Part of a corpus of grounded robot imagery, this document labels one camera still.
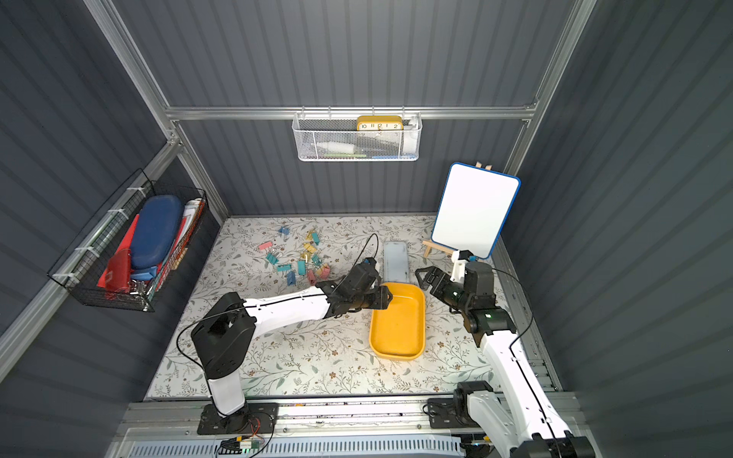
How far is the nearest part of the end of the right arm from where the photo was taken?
554mm

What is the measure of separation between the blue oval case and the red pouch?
0.02 metres

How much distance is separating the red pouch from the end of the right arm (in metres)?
0.71

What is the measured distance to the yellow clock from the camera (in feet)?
2.90
